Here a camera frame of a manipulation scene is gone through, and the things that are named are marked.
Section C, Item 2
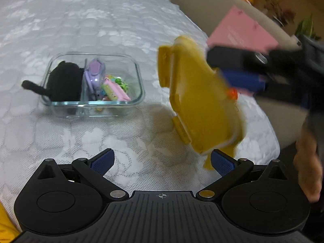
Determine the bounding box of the colourful printed card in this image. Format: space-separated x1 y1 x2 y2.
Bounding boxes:
102 74 122 82

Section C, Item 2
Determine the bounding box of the red orange toy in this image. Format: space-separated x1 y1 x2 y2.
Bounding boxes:
226 88 239 101

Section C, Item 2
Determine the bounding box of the divided glass container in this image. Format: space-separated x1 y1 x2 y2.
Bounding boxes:
40 53 145 115

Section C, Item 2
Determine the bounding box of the pink booklet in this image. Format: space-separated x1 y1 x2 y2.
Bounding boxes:
207 7 279 52

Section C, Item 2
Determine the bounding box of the green toy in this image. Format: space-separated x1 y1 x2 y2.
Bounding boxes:
114 77 128 91

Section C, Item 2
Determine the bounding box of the purple capsule toy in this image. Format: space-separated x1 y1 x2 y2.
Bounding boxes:
83 58 106 101

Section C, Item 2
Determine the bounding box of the person's yellow clothing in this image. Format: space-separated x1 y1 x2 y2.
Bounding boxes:
0 202 20 240

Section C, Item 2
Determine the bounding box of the pink toy phone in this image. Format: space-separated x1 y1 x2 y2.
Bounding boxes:
101 78 132 101

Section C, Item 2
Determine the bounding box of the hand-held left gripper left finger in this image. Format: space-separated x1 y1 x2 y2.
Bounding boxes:
35 148 128 201

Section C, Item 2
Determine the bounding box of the person's right forearm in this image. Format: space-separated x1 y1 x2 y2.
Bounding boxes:
294 111 324 204

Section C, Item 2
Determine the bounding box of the yellow container lid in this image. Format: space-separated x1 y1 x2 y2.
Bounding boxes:
157 35 247 172

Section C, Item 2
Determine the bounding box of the dried flower bouquet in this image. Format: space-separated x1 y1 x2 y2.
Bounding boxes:
258 0 297 27

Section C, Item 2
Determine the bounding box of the black cat plush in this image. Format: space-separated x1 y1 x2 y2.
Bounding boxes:
21 60 85 102

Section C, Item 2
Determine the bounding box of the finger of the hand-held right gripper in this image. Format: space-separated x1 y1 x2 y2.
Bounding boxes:
221 69 268 93
207 46 273 70

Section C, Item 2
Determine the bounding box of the green plant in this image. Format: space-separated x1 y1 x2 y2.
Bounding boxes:
296 14 317 40

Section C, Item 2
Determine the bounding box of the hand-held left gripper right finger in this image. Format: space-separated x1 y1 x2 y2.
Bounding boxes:
196 149 292 201

